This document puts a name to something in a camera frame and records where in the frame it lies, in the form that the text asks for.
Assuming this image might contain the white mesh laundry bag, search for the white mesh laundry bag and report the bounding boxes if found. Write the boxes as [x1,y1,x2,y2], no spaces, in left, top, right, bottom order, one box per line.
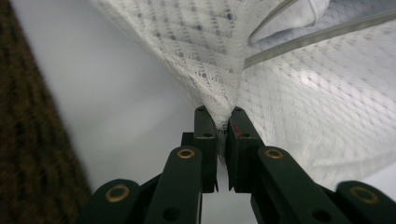
[89,0,396,191]

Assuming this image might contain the brown wicker basket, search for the brown wicker basket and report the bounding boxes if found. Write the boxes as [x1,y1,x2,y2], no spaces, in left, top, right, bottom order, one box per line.
[0,0,94,224]

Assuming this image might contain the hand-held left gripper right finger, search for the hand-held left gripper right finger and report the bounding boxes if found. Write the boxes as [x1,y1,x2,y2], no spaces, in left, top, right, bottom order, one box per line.
[224,105,266,194]

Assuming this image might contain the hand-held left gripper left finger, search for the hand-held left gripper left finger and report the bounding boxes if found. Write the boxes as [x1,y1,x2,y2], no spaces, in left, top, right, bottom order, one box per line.
[181,105,219,194]

